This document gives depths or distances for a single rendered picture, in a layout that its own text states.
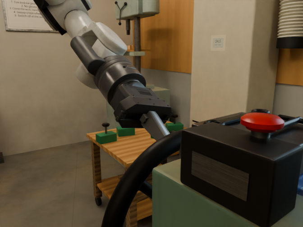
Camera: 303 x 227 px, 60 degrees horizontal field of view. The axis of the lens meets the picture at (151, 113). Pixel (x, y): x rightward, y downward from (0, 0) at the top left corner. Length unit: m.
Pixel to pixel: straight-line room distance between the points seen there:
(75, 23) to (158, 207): 0.55
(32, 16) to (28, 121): 1.06
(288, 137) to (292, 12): 1.46
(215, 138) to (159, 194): 0.09
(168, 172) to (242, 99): 1.48
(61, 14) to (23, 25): 2.20
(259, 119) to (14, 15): 2.86
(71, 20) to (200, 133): 0.58
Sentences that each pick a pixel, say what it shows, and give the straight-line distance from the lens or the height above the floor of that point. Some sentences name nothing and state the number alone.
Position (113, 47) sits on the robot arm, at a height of 1.08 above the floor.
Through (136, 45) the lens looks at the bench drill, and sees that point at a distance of 2.50.
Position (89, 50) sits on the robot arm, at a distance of 0.55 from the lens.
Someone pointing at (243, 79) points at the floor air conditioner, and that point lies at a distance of 1.70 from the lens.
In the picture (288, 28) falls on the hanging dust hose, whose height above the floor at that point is 1.19.
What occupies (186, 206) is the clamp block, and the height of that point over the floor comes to 0.94.
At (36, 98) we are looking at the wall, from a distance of 3.03.
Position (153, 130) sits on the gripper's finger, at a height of 0.93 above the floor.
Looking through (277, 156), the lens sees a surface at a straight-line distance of 0.18.
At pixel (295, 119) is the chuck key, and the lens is 0.28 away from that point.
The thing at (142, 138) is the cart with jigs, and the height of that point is 0.53.
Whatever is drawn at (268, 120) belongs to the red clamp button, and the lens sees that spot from 0.20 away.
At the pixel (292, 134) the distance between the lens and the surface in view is 0.26.
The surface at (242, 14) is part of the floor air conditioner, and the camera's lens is 1.73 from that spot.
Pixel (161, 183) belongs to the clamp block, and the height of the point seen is 0.95.
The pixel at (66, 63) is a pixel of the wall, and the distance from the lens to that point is 3.06.
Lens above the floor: 1.07
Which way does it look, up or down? 14 degrees down
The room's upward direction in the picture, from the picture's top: straight up
